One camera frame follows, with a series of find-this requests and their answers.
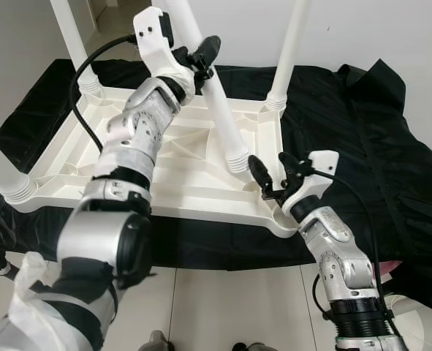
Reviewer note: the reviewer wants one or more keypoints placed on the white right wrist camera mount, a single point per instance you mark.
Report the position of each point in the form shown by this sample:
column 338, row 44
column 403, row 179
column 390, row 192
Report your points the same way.
column 307, row 186

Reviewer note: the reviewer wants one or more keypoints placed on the grey robot foot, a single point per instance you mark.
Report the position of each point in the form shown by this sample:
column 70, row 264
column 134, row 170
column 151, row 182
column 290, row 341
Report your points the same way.
column 248, row 346
column 157, row 342

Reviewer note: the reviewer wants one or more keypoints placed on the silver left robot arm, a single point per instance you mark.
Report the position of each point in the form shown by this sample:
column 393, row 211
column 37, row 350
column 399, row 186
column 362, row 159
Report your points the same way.
column 128, row 139

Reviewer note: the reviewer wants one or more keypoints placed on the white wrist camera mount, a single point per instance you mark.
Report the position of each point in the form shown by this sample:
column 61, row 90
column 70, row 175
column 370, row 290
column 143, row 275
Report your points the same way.
column 153, row 44
column 307, row 186

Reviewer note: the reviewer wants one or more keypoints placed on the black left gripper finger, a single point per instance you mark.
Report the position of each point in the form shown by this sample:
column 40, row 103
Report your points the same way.
column 208, row 45

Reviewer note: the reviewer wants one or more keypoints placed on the grey left robot foot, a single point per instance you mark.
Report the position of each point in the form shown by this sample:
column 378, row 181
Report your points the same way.
column 157, row 342

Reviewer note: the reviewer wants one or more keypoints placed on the white plastic table top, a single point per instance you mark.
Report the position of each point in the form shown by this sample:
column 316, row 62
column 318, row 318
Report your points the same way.
column 194, row 183

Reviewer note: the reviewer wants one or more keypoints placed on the white plastic table leg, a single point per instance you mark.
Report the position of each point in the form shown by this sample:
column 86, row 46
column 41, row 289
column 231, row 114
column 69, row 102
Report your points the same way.
column 219, row 110
column 289, row 51
column 0, row 172
column 69, row 36

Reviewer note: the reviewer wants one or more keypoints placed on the grey right robot foot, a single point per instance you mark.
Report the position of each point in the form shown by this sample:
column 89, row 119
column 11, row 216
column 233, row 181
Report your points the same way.
column 248, row 346

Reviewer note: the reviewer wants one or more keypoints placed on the black metal table leg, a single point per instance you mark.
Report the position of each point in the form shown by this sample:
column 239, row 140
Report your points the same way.
column 4, row 269
column 402, row 295

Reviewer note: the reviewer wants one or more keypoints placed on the pink cloth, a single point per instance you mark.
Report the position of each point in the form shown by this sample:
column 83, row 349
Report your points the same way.
column 391, row 270

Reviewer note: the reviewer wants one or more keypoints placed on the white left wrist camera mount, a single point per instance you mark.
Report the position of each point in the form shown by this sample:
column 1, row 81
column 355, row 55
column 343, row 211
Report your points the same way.
column 153, row 44

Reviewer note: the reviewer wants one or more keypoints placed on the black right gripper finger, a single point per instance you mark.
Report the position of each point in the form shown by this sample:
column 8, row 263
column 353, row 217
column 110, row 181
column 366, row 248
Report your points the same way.
column 289, row 162
column 259, row 172

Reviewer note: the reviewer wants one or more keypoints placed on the black table cloth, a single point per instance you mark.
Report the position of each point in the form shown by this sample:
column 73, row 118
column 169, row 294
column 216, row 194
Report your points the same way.
column 362, row 146

